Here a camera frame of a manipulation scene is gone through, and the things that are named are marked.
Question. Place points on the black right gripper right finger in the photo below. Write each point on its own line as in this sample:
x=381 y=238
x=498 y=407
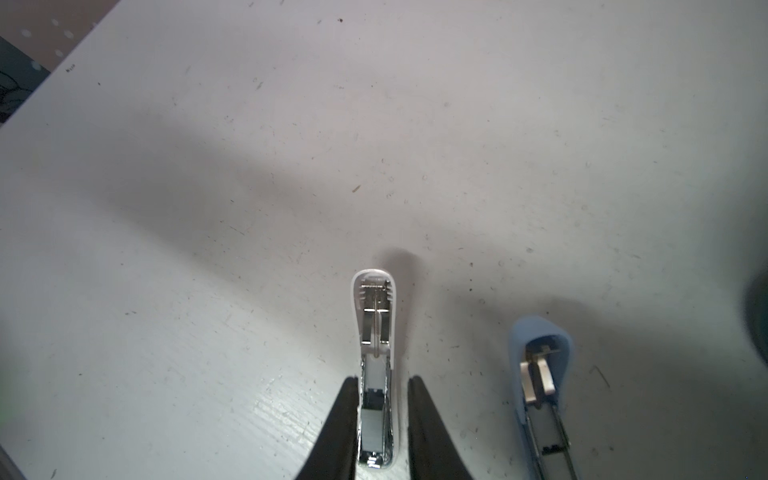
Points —
x=431 y=452

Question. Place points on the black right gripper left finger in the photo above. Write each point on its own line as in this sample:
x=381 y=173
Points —
x=334 y=454

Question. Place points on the grey staple strip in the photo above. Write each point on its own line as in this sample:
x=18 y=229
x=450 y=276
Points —
x=372 y=430

